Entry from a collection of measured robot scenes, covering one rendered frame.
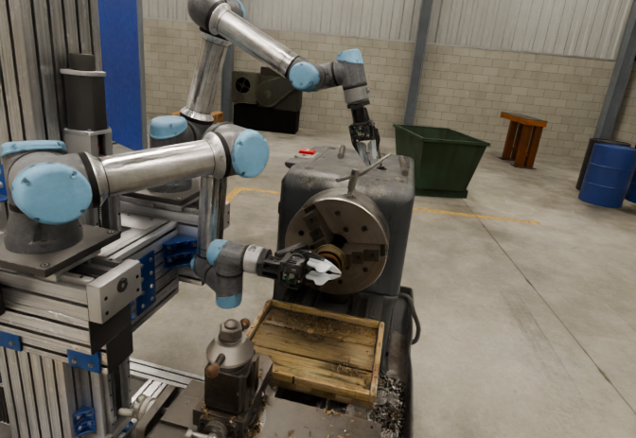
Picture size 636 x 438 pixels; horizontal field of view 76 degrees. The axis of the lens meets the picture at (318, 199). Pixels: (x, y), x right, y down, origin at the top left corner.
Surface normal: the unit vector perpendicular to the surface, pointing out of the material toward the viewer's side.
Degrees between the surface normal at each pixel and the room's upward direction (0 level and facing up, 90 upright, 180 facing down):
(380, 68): 90
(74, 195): 91
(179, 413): 0
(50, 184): 91
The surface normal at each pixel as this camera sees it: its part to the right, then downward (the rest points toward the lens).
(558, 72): -0.10, 0.29
